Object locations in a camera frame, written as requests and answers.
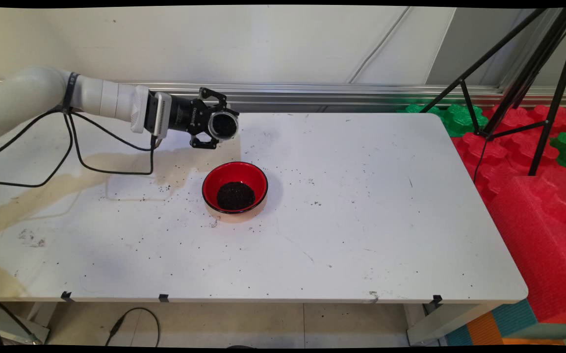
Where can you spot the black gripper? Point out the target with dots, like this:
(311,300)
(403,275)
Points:
(185,115)

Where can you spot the clear jar with black grains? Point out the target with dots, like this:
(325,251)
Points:
(224,126)

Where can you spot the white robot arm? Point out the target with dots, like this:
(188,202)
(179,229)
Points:
(28,95)

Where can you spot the red bowl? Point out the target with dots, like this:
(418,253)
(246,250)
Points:
(236,174)

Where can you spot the black grains pile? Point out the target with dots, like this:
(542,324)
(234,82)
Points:
(236,196)

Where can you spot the white table leg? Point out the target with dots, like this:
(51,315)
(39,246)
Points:
(440,323)
(18,329)

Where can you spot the red foam puzzle piece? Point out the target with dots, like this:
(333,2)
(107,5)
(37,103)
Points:
(518,117)
(499,152)

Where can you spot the black tripod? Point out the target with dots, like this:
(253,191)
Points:
(527,73)

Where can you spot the orange foam mat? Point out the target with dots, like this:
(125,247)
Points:
(484,331)

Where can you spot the large red foam block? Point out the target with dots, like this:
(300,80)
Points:
(543,245)

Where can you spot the teal foam mat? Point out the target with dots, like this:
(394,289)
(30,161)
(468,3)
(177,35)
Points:
(513,316)

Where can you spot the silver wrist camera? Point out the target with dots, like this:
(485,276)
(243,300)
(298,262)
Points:
(163,115)

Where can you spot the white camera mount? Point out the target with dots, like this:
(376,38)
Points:
(140,110)

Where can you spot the aluminium wall rail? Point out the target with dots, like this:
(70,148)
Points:
(312,93)

